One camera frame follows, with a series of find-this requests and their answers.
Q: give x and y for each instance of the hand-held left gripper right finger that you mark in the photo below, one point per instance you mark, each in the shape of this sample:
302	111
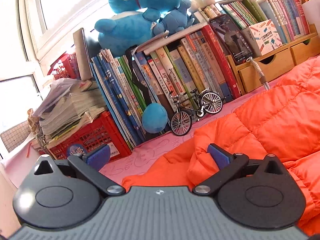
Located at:
218	156

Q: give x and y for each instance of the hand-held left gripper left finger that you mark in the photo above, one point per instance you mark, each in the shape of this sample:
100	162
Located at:
98	156

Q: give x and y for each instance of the orange down jacket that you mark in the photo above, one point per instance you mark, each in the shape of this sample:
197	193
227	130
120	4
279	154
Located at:
275	130

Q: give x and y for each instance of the red plastic crate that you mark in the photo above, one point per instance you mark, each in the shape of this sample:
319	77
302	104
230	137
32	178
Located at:
100	135

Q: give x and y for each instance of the black model bicycle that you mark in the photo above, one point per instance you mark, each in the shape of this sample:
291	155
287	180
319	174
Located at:
200	110

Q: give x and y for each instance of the stack of magazines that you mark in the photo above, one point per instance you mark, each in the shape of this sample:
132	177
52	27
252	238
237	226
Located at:
70	107

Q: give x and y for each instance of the row of tall blue books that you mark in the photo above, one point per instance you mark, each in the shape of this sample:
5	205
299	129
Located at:
117	100

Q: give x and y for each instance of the blue plush ball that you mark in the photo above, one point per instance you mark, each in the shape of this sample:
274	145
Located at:
155	118

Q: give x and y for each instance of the white poster paper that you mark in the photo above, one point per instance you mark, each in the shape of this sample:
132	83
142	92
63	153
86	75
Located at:
15	170

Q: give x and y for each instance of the grid cutting mat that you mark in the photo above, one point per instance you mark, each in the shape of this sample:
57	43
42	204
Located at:
15	137

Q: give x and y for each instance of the row of thick books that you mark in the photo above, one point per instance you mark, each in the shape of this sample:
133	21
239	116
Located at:
187	67

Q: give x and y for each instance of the red mesh basket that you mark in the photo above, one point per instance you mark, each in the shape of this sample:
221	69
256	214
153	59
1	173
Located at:
62	67

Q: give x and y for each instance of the wooden drawer organizer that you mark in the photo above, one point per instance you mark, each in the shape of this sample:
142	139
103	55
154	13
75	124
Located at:
270	70

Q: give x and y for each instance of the grey board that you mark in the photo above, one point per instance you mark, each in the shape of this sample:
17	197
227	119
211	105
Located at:
83	55

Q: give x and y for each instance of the black smartphone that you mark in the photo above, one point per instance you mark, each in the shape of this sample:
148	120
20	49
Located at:
232	40

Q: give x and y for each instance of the flat white booklets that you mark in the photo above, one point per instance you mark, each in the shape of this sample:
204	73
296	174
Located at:
160	42

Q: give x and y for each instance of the white box with pencil print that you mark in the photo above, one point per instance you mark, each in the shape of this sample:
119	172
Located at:
267	37

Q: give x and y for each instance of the large light blue plush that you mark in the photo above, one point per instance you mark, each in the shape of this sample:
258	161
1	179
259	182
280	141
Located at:
125	30

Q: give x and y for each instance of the row of small books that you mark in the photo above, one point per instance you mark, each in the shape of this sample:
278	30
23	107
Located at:
210	12

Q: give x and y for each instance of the row of slim green books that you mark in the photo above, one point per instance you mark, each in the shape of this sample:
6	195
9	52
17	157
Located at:
240	12

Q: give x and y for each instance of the small dark blue plush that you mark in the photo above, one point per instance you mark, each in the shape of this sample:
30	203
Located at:
175	17

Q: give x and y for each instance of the row of colourful slim books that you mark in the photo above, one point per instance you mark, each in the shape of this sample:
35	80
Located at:
287	12

